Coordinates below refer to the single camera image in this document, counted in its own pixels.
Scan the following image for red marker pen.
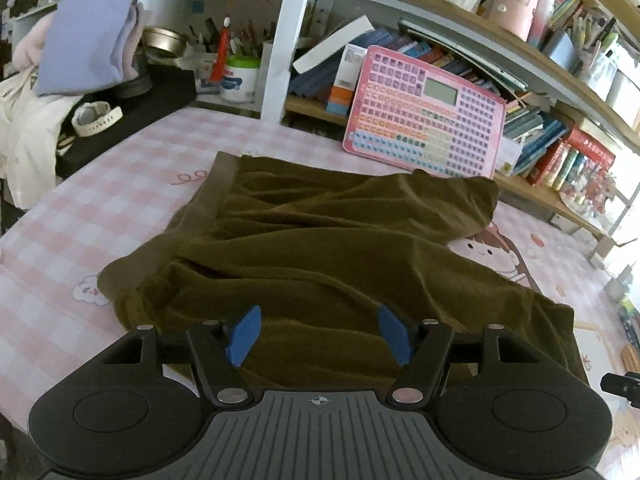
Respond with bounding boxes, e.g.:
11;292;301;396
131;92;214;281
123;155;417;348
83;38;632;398
210;17;233;83

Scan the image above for small white bottle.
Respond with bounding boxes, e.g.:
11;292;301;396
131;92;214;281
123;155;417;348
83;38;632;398
605;265;633;301

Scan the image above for row of colourful books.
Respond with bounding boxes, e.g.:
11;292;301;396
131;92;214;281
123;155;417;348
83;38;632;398
287;30;571;176

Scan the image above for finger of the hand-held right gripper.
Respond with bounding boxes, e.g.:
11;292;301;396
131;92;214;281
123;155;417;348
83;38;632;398
600;371;640;398

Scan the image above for bunch of pens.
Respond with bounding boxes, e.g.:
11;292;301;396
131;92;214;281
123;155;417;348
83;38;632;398
187;17;273;61

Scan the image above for black box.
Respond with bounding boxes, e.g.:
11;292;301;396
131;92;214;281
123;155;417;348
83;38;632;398
55;67;198;178

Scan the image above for lavender folded cloth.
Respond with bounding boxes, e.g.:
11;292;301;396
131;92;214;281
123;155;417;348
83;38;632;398
35;0;136;96

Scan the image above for white wooden bookshelf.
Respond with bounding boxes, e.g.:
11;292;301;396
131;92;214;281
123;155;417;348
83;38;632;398
0;0;640;241

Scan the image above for pink keyboard learning tablet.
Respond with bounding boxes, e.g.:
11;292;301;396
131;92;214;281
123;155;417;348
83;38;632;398
342;45;506;178

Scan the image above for pink checked table mat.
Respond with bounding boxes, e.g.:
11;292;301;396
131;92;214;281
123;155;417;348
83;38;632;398
0;105;640;480

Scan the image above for white thick book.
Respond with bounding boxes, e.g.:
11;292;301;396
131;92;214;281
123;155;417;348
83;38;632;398
292;15;375;75

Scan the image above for pink plastic bucket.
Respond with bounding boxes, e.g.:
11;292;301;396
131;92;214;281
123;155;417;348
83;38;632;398
487;0;543;42

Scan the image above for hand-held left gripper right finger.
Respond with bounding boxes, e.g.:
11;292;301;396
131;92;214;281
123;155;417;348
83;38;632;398
377;303;537;408

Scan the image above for olive brown corduroy pants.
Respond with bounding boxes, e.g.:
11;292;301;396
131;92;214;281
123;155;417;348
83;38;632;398
97;152;588;396

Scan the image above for white paper box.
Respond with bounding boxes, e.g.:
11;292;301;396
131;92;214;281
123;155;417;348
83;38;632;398
495;135;526;176

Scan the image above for white plastic jar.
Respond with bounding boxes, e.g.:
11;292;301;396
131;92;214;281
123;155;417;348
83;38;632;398
220;55;262;104

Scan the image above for orange and white box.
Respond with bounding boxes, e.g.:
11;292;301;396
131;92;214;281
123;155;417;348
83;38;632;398
327;44;368;116

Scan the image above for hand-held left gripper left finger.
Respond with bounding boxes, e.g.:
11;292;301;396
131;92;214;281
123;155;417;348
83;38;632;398
102;305;262;408

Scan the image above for metal bowl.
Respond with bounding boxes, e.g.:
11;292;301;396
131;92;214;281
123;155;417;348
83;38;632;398
141;26;188;58

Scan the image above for grey laptop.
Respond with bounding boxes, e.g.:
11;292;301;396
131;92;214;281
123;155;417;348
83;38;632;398
398;20;526;92

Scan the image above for white printed cloth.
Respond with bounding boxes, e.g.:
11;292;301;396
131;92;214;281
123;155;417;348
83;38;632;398
0;67;76;208

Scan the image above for colourful ornament on plate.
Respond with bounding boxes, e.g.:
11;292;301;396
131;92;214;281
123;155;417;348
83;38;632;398
560;170;621;221

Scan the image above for thick red book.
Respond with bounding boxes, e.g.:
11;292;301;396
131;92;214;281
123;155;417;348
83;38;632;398
565;127;616;163

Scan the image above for white wristwatch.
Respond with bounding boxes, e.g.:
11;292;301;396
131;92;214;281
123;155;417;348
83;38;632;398
71;101;123;137

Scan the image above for small white cardboard box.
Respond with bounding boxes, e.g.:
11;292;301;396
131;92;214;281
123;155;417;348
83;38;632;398
590;235;631;268

